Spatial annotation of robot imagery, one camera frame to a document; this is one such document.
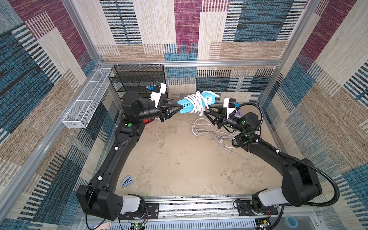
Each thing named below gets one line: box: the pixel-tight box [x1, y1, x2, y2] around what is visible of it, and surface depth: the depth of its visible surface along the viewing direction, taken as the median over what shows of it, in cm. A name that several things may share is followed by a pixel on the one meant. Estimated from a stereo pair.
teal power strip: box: [176, 92, 216, 115], surface depth 61 cm
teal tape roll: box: [283, 215, 299, 229], surface depth 71 cm
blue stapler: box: [121, 175, 134, 187], surface depth 83 cm
